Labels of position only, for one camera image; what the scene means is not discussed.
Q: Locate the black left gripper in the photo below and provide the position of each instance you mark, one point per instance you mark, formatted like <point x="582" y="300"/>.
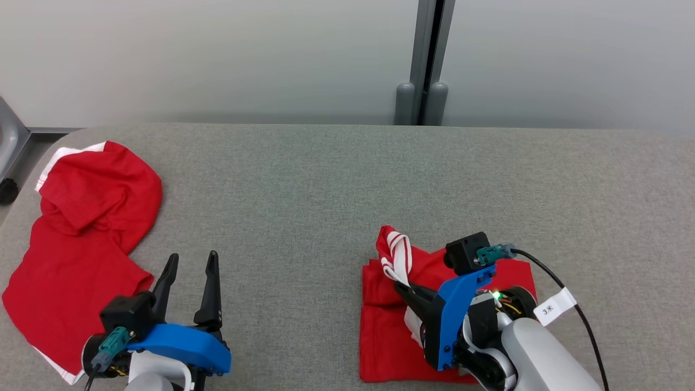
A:
<point x="91" y="353"/>

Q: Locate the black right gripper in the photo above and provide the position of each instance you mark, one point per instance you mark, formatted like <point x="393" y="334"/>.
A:
<point x="483" y="331"/>

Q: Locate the red white jersey shirt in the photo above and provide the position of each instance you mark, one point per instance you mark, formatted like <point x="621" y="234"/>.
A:
<point x="391" y="347"/>

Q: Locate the red shorts white hem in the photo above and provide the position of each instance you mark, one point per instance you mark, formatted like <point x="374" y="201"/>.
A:
<point x="81" y="244"/>

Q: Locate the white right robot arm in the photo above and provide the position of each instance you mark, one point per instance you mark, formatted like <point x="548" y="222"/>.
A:
<point x="543" y="358"/>

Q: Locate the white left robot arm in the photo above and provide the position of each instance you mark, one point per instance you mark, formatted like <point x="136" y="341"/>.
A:
<point x="155" y="374"/>

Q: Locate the black caster wheel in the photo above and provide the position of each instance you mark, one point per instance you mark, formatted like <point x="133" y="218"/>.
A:
<point x="7" y="191"/>

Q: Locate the blue black right camera bracket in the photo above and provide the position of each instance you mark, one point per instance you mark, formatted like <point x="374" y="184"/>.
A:
<point x="453" y="309"/>

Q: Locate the blue left camera bracket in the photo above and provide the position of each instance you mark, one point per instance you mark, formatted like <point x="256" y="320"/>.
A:
<point x="184" y="347"/>

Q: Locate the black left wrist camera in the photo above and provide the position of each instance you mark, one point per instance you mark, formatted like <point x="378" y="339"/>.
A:
<point x="127" y="315"/>

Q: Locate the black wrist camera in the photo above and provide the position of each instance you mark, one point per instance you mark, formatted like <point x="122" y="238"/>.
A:
<point x="127" y="315"/>
<point x="467" y="254"/>

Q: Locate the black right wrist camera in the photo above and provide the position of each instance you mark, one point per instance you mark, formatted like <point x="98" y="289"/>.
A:
<point x="467" y="254"/>

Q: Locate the teal right camera connector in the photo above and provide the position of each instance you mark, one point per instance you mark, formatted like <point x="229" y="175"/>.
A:
<point x="494" y="253"/>

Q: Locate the teal camera connector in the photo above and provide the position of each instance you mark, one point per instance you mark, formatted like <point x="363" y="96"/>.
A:
<point x="111" y="347"/>
<point x="494" y="253"/>

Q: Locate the teal left camera connector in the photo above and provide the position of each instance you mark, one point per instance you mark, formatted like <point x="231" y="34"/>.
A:
<point x="111" y="347"/>

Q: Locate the grey cylindrical post foot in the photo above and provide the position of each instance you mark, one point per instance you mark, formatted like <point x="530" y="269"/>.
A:
<point x="404" y="106"/>
<point x="437" y="106"/>

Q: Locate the grey wall base rail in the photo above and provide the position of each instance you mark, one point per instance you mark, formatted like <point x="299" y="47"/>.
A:
<point x="54" y="131"/>

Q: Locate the grey metal frame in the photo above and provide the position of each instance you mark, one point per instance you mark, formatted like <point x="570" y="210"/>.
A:
<point x="11" y="136"/>

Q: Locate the grey partition post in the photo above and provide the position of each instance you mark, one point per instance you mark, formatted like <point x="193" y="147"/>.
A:
<point x="423" y="43"/>

